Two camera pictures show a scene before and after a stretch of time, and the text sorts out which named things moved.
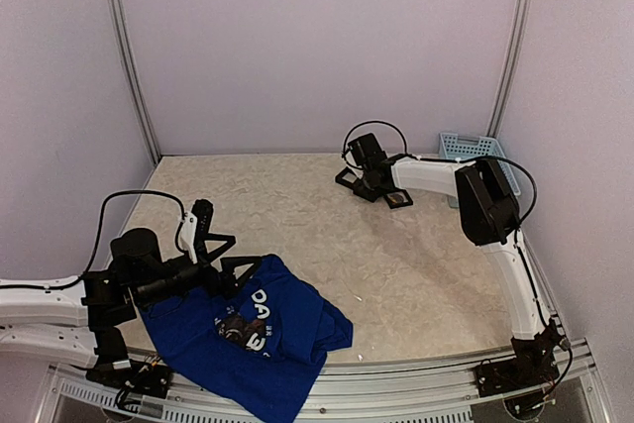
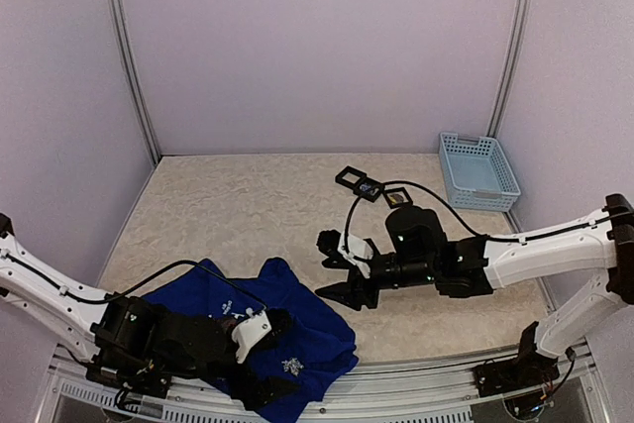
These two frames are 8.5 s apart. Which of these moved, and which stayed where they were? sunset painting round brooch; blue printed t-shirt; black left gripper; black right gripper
Moved: black left gripper; blue printed t-shirt; black right gripper
Stayed: sunset painting round brooch
